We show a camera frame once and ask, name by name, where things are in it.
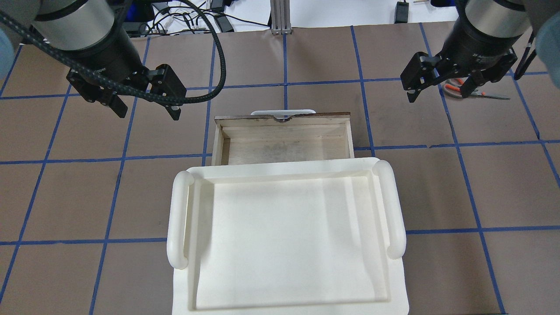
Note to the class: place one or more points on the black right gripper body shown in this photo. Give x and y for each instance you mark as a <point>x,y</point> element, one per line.
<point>477,47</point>

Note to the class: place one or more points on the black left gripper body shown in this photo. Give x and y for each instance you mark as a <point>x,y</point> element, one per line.
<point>106,56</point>

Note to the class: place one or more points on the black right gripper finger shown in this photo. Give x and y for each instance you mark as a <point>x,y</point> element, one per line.
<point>469,88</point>
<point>412,95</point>

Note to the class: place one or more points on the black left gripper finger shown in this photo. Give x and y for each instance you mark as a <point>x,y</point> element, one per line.
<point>174,111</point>
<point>115,103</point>

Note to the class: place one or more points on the orange grey scissors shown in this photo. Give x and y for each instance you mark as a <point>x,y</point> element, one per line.
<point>452,89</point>

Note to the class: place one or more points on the wooden drawer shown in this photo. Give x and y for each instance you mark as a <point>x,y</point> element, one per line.
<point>281,136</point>

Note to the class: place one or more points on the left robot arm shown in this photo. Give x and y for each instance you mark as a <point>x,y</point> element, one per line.
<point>90,32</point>

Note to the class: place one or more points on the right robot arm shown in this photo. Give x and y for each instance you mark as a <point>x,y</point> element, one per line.
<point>480,46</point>

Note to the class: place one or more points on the white plastic storage bin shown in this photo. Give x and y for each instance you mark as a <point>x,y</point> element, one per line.
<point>324,237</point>

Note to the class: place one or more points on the aluminium frame post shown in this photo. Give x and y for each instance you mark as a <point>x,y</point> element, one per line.
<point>280,17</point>

